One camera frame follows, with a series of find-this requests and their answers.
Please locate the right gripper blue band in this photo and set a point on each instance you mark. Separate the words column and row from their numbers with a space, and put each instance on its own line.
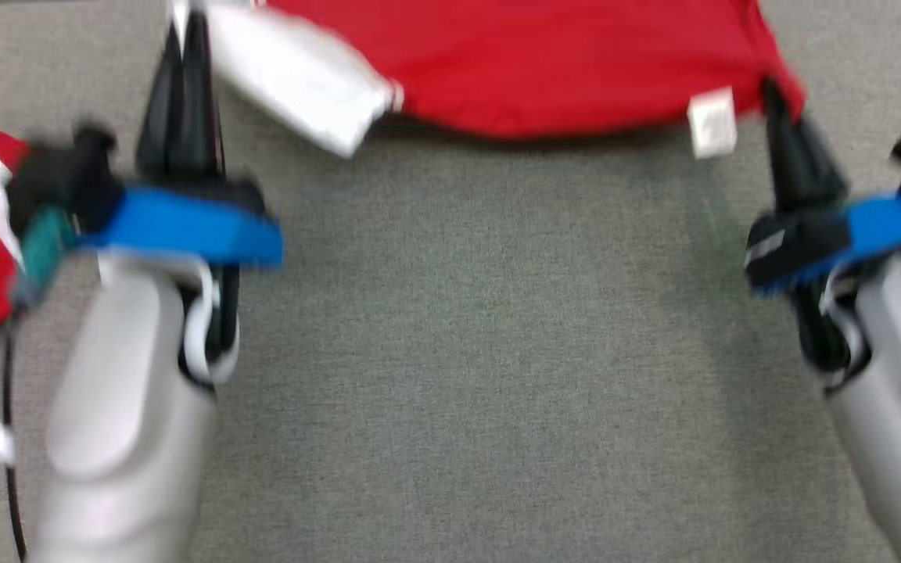
column 826, row 238

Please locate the red jersey with white sleeves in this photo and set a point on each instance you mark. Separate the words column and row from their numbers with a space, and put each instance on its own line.
column 536, row 62

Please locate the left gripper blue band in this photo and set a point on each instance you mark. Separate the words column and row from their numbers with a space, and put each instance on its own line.
column 192, row 227

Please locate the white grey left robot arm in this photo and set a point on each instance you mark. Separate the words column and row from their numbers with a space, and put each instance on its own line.
column 122, row 407

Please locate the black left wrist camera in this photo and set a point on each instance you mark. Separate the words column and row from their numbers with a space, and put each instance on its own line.
column 59, row 184

